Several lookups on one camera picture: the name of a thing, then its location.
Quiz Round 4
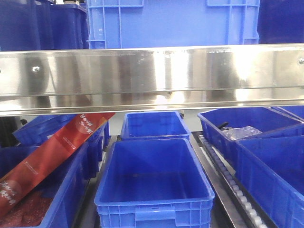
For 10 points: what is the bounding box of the dark blue upper right bin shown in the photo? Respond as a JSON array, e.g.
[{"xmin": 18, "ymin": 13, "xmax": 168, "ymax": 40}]
[{"xmin": 257, "ymin": 0, "xmax": 304, "ymax": 44}]

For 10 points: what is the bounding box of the light blue upper crate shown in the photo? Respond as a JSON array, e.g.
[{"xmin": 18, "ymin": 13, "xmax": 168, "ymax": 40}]
[{"xmin": 86, "ymin": 0, "xmax": 260, "ymax": 49}]

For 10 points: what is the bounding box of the steel divider rail left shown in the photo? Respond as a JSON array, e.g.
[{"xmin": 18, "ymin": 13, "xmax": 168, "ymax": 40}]
[{"xmin": 72, "ymin": 135, "xmax": 120, "ymax": 228}]

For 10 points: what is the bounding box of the stainless steel shelf rail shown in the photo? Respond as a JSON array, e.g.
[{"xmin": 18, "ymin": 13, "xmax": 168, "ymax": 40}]
[{"xmin": 0, "ymin": 44, "xmax": 304, "ymax": 116}]

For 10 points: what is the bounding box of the long red cardboard box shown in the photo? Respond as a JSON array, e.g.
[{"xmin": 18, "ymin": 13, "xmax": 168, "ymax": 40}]
[{"xmin": 0, "ymin": 112, "xmax": 115, "ymax": 217}]

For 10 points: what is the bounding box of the white roller track right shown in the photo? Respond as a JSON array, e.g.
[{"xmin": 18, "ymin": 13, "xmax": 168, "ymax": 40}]
[{"xmin": 198, "ymin": 134, "xmax": 269, "ymax": 228}]

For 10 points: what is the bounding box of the clear plastic wrap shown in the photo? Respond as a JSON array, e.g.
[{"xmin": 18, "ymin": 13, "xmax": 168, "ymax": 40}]
[{"xmin": 221, "ymin": 126, "xmax": 262, "ymax": 141}]

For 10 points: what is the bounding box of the dark blue upper left bin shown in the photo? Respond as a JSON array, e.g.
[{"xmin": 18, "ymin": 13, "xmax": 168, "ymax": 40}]
[{"xmin": 0, "ymin": 0, "xmax": 88, "ymax": 51}]

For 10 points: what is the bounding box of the dark blue bin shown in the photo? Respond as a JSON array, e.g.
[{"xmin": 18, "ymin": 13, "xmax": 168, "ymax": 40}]
[
  {"xmin": 0, "ymin": 0, "xmax": 88, "ymax": 51},
  {"xmin": 257, "ymin": 0, "xmax": 304, "ymax": 44}
]

